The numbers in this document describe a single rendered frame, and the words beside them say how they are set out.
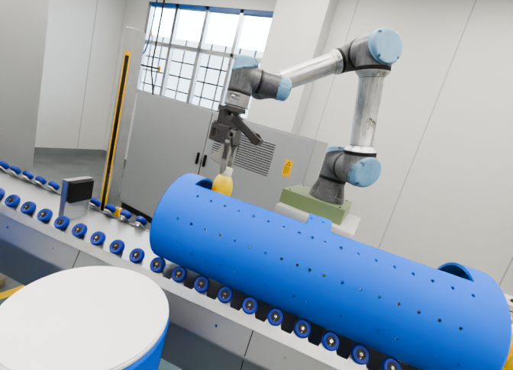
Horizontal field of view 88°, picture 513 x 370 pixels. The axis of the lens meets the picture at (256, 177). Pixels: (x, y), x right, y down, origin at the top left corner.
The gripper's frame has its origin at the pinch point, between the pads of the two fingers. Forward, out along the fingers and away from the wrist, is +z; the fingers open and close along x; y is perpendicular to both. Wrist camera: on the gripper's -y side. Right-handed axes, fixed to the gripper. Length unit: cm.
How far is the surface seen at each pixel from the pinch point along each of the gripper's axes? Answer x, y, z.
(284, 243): 17.5, -25.8, 9.8
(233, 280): 18.8, -15.9, 24.1
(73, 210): 7, 51, 31
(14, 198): 16, 67, 29
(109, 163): -24, 68, 20
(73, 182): 9, 51, 19
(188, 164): -168, 103, 43
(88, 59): -303, 398, -47
